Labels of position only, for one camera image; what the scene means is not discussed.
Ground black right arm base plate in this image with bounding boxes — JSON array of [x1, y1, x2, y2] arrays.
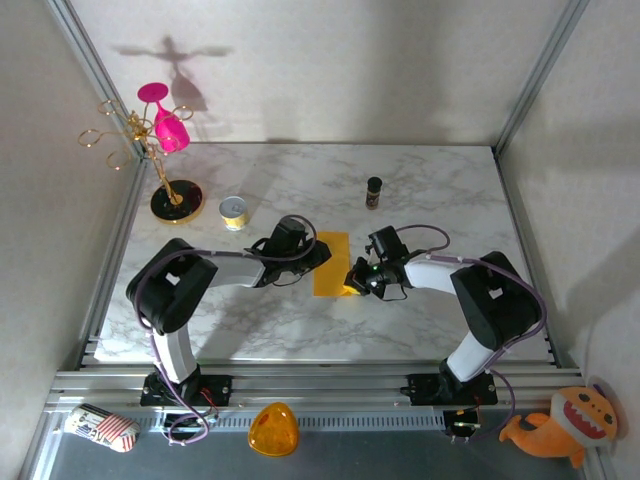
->
[[407, 372, 499, 406]]

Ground yellow tin can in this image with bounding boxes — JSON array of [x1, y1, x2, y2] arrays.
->
[[218, 195, 250, 232]]

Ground pink plastic wine glass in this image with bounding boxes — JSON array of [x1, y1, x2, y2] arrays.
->
[[137, 82, 192, 154]]

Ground aluminium extrusion frame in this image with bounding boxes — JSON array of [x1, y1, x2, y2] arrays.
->
[[19, 0, 616, 480]]

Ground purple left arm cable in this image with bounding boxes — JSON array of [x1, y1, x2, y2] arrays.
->
[[134, 214, 319, 447]]

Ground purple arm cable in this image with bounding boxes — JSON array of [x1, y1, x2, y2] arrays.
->
[[134, 214, 319, 447], [394, 223, 549, 442]]

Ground spice bottle with black lid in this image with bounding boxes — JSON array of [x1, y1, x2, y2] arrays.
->
[[366, 176, 384, 211]]

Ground grey slotted cable duct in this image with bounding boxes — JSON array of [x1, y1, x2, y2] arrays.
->
[[134, 412, 447, 432]]

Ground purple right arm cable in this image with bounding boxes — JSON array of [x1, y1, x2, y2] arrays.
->
[[394, 223, 549, 442]]

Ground orange translucent plastic case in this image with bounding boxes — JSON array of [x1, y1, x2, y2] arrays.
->
[[247, 401, 301, 457]]

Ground gold wire glass rack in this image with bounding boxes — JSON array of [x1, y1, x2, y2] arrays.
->
[[77, 98, 205, 225]]

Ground orange shark plush toy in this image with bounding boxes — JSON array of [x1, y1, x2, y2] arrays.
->
[[498, 377, 621, 470]]

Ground striped fabric pouch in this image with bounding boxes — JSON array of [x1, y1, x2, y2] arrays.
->
[[63, 402, 142, 454]]

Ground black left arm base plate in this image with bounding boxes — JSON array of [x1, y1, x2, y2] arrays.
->
[[140, 373, 234, 407]]

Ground black controller box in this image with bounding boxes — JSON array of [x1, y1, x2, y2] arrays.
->
[[162, 412, 211, 435], [443, 408, 482, 437]]

